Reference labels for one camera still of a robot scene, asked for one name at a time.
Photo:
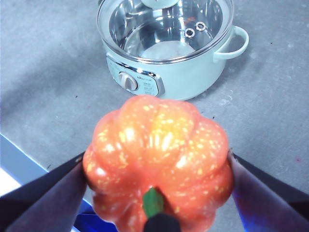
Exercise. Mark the pale green electric cooking pot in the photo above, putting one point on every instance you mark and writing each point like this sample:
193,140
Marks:
188,77

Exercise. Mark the orange pumpkin with green stem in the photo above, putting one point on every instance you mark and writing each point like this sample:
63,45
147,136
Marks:
157,149

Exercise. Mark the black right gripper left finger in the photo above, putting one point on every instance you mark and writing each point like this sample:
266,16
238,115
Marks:
43,205

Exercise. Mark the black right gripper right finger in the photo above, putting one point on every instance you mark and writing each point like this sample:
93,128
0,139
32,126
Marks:
270,203

